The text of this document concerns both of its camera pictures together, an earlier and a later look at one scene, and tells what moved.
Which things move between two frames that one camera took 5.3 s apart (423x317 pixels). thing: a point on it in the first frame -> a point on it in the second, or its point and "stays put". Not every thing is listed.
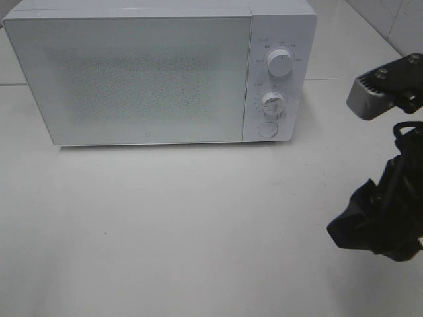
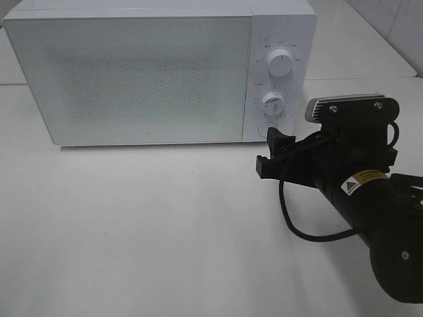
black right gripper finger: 400,246 -> 275,168
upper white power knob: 279,63 stays put
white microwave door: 137,80 stays put
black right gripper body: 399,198 -> 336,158
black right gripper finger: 366,224 -> 278,142
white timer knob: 273,103 stays put
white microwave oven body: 164,72 stays put
